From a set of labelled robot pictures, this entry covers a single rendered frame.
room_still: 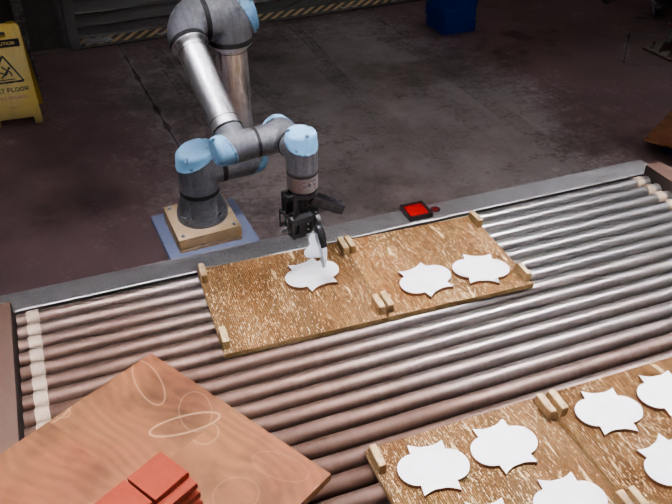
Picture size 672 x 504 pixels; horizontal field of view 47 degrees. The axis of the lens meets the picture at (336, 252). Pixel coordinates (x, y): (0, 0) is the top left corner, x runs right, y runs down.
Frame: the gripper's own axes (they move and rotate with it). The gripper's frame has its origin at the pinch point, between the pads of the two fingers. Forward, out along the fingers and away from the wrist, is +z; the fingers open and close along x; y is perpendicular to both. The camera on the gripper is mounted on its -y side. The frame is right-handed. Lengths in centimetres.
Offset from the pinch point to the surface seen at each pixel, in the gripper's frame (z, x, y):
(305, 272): 6.7, -1.3, 1.3
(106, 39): 96, -451, -75
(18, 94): 81, -343, 14
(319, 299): 7.8, 9.2, 3.2
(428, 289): 6.7, 21.5, -22.0
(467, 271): 6.7, 20.7, -35.4
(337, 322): 7.8, 19.2, 4.0
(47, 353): 10, -9, 67
